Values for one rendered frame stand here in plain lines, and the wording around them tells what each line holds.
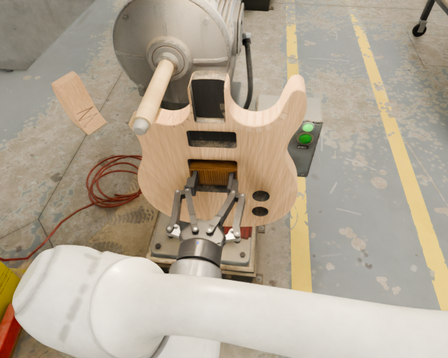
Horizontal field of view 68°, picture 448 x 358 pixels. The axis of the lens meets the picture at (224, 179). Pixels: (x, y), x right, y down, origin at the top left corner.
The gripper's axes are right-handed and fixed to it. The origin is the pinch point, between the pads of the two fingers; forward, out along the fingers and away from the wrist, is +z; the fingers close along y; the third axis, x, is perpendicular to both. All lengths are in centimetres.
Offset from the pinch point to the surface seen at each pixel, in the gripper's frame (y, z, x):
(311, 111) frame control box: 21.0, 21.2, 2.1
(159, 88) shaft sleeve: -9.7, 5.9, 17.3
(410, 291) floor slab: 88, 31, -113
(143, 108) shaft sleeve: -10.9, -0.7, 17.6
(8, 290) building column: -103, 5, -94
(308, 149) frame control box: 21.4, 17.2, -6.7
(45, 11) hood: -14.6, -10.2, 37.1
